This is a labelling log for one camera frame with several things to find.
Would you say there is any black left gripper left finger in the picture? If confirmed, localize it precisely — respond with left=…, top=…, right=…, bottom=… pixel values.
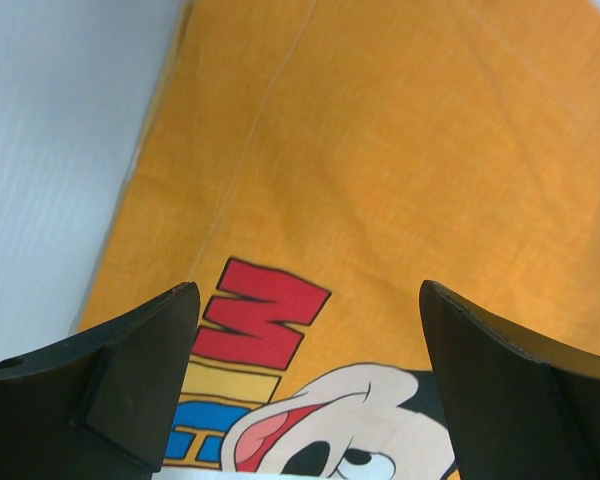
left=0, top=282, right=200, bottom=479

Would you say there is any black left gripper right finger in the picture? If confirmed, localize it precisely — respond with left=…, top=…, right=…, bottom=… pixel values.
left=419, top=280, right=600, bottom=479

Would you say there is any orange cartoon mouse placemat cloth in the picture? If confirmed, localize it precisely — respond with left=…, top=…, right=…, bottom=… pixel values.
left=82, top=1, right=600, bottom=479

